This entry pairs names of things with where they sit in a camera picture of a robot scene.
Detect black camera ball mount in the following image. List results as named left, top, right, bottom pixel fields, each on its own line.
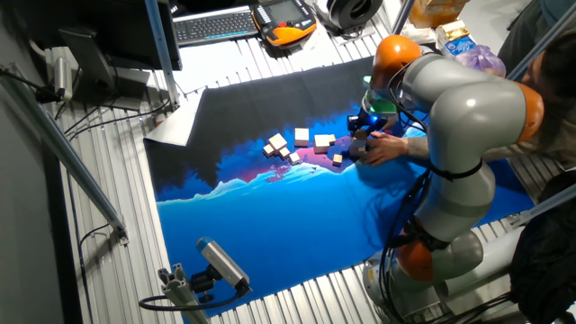
left=188, top=265, right=218, bottom=305

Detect dark computer keyboard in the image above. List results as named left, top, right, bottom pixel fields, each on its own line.
left=172, top=4, right=261, bottom=48

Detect aluminium frame post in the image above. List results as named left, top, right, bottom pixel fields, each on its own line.
left=143, top=0, right=181, bottom=109

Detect white paper sheets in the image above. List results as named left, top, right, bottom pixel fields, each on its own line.
left=296, top=31, right=329, bottom=53

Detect white tissue paper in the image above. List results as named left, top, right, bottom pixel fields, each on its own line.
left=399, top=22, right=440, bottom=46

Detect orange plastic bag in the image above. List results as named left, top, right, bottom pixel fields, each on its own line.
left=408, top=0, right=472, bottom=30

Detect aluminium frame beam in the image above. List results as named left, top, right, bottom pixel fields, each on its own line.
left=0, top=65, right=131, bottom=247
left=510, top=182, right=576, bottom=228
left=506, top=2, right=576, bottom=82

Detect bare human hand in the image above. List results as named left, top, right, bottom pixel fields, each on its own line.
left=362, top=131, right=410, bottom=167

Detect orange black teach pendant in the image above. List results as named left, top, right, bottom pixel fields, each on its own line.
left=250, top=0, right=319, bottom=48

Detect black round spool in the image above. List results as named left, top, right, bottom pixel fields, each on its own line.
left=324, top=0, right=384, bottom=32

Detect silver camera with blue tip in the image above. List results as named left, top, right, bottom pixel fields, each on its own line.
left=195, top=236, right=253, bottom=294

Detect black camera cable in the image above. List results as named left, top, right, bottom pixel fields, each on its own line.
left=138, top=287, right=247, bottom=313

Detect person in beige sweater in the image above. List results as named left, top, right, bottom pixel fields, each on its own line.
left=497, top=0, right=576, bottom=149

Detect thin black strap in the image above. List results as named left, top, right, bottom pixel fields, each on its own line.
left=427, top=159, right=485, bottom=182

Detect silver cylindrical device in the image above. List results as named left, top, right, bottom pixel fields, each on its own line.
left=52, top=56, right=75, bottom=103

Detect black monitor stand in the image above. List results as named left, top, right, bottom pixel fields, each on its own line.
left=58, top=26, right=157, bottom=113

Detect blue white carton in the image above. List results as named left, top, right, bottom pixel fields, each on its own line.
left=434, top=19, right=479, bottom=58

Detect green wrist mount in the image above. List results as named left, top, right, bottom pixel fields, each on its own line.
left=362, top=75, right=400, bottom=116

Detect black cable with plug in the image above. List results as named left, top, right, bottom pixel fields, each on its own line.
left=0, top=66, right=64, bottom=105

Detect purple plastic bag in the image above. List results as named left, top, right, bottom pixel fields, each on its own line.
left=454, top=43, right=508, bottom=78

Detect black cloth strap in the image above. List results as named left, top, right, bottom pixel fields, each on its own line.
left=395, top=218, right=451, bottom=253

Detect white cylindrical roll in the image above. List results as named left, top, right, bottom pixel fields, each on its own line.
left=438, top=224, right=526, bottom=301

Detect person in black jacket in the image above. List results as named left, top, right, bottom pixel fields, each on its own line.
left=510, top=170, right=576, bottom=324

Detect blue landscape printed cloth mat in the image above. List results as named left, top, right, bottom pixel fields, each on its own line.
left=142, top=56, right=536, bottom=324

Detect aluminium profile bracket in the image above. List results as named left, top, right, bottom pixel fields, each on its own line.
left=157, top=263, right=212, bottom=324

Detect thin black cable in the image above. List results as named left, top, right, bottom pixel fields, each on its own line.
left=53, top=97, right=173, bottom=143
left=66, top=173, right=112, bottom=324

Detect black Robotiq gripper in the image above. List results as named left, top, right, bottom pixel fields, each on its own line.
left=346, top=110, right=390, bottom=136

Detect black computer monitor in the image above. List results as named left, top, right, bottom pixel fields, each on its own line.
left=13, top=0, right=184, bottom=73

